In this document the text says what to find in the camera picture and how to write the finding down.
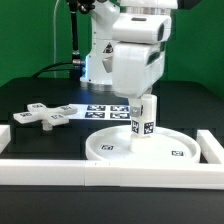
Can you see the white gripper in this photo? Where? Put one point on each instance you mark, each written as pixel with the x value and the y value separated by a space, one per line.
pixel 135 68

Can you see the white round table top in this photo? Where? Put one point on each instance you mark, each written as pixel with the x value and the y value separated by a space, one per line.
pixel 118 143

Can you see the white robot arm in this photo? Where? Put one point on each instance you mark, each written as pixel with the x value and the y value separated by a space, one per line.
pixel 98 72

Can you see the white marker sheet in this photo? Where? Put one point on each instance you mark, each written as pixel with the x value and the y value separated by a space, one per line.
pixel 101 112

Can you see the white right fence bar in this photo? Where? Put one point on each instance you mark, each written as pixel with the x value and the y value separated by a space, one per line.
pixel 211 149

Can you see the white fence bar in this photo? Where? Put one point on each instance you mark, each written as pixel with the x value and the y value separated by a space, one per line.
pixel 98 173
pixel 211 149
pixel 5 136

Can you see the white cross-shaped table base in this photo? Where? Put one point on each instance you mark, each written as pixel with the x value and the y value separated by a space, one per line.
pixel 49 117

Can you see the white left fence bar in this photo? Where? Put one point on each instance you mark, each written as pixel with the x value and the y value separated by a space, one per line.
pixel 5 136

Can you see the white front fence bar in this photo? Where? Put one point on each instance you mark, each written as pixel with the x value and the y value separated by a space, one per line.
pixel 98 173

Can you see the black camera stand pole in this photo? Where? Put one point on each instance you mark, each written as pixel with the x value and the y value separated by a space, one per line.
pixel 75 30

